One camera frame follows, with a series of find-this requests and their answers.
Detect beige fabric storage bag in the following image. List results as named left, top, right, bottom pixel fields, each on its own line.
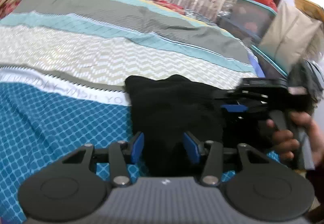
left=258, top=2, right=323, bottom=74

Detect purple mattress edge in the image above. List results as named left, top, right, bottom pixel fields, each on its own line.
left=247, top=48, right=265, bottom=78

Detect right hand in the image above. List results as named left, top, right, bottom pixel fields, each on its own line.
left=272, top=112, right=323, bottom=172

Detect black pants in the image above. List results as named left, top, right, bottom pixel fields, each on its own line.
left=125, top=75, right=254, bottom=177

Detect patterned blue grey bedsheet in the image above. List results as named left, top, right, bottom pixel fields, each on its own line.
left=1, top=0, right=257, bottom=223

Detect wooden board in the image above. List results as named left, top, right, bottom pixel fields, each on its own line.
left=294, top=0, right=324, bottom=22

